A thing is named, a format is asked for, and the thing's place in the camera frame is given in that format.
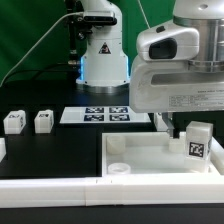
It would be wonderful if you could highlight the white marker plate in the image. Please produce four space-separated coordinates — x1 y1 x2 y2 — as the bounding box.
60 106 150 124

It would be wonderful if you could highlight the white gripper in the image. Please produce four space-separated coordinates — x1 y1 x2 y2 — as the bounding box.
129 56 224 138

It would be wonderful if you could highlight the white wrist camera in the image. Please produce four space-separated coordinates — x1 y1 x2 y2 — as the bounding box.
136 21 199 61

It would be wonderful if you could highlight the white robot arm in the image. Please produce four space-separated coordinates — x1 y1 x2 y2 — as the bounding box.
78 0 224 113

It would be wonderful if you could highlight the white left obstacle bar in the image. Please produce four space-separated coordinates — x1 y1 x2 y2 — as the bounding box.
0 138 6 162

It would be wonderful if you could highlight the white obstacle bar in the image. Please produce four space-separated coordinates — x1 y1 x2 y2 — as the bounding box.
0 174 224 208
0 138 6 162

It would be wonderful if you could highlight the white cable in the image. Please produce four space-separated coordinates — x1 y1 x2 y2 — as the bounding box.
0 11 84 88

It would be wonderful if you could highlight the black cable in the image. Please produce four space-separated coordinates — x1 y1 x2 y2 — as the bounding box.
3 65 81 86

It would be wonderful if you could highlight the white front obstacle bar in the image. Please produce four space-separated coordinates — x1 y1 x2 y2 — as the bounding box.
0 174 224 208

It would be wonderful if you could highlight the white square tabletop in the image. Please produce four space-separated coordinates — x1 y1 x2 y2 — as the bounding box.
102 132 224 175

